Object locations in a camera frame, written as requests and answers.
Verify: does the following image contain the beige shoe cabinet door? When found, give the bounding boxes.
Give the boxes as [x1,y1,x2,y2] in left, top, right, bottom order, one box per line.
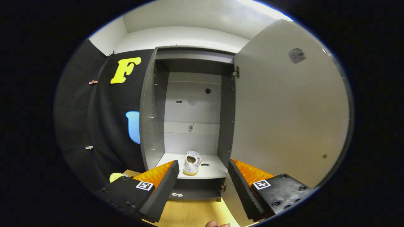
[222,19,350,227]

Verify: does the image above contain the long ceiling light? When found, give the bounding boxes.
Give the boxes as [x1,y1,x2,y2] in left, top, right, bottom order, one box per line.
[237,0,294,22]

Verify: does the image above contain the white shoe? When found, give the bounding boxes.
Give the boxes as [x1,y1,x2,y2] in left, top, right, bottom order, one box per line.
[183,151,202,176]

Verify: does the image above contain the grey shoe cabinet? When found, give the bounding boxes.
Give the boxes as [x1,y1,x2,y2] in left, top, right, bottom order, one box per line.
[139,46,240,202]

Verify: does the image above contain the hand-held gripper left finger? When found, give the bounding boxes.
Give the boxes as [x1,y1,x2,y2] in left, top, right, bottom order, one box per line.
[93,160,180,224]

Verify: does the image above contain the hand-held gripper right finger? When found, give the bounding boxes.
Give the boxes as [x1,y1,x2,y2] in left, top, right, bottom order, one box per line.
[227,159,316,221]

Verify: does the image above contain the black backdrop cloth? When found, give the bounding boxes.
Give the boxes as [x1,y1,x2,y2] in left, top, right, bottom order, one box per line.
[54,38,155,193]

